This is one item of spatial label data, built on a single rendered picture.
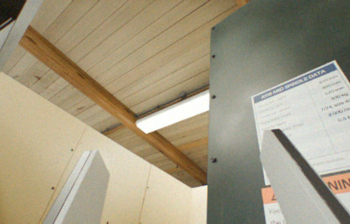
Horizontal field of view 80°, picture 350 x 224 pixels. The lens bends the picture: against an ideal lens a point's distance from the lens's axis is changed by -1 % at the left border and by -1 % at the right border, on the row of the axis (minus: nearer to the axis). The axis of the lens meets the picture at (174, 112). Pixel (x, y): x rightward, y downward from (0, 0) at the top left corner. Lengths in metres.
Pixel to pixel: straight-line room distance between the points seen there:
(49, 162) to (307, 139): 1.10
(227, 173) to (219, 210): 0.07
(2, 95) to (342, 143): 1.26
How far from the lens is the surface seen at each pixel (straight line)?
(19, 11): 0.60
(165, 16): 1.90
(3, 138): 1.20
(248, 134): 0.44
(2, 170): 1.17
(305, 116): 0.42
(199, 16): 1.87
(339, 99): 0.42
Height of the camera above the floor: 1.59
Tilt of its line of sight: 41 degrees up
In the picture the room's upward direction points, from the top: 9 degrees clockwise
